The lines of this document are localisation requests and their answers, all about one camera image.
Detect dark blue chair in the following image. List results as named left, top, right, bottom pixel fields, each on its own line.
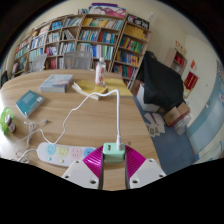
left=0, top=69, right=9, bottom=88

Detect open yellow book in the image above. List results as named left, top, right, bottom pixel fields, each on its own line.
left=71, top=79, right=108, bottom=101

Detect red wall banner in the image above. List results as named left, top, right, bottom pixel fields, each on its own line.
left=183, top=71, right=199, bottom=91

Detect black cloth cover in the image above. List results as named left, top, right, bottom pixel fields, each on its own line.
left=136, top=50, right=185, bottom=109

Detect white box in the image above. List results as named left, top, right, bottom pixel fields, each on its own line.
left=135, top=83, right=161, bottom=113

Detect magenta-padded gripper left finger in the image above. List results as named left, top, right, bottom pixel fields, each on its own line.
left=61, top=145, right=104, bottom=190

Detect small red jar white lid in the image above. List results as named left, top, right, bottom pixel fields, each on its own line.
left=4, top=114, right=17, bottom=134

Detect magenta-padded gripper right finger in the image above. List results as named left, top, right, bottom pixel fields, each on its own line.
left=124, top=145, right=167, bottom=190

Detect wooden bookshelf unit with books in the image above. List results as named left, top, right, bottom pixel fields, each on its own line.
left=9, top=3, right=152, bottom=89

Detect white power strip pastel sockets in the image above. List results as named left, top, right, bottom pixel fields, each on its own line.
left=35, top=142, right=98, bottom=168

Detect mint green charger block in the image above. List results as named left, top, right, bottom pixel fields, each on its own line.
left=102, top=142, right=126, bottom=164

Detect clear drink bottle red label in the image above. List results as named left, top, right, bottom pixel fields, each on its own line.
left=94, top=57, right=107, bottom=88

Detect grey book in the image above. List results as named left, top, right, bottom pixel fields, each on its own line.
left=39, top=73, right=74, bottom=94

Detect small wooden wall shelf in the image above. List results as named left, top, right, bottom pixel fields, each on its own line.
left=164, top=47, right=188, bottom=76

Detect papers on floor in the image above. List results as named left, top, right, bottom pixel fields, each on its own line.
left=143, top=111, right=168, bottom=138

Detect teal book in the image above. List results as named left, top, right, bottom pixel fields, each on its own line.
left=15, top=89, right=47, bottom=118

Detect white charger cable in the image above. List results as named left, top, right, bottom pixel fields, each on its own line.
left=39, top=88, right=123, bottom=147

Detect grey mesh office chair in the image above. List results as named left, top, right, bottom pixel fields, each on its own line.
left=63, top=50, right=93, bottom=71

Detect cardboard box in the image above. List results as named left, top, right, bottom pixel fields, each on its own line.
left=163, top=102, right=191, bottom=128

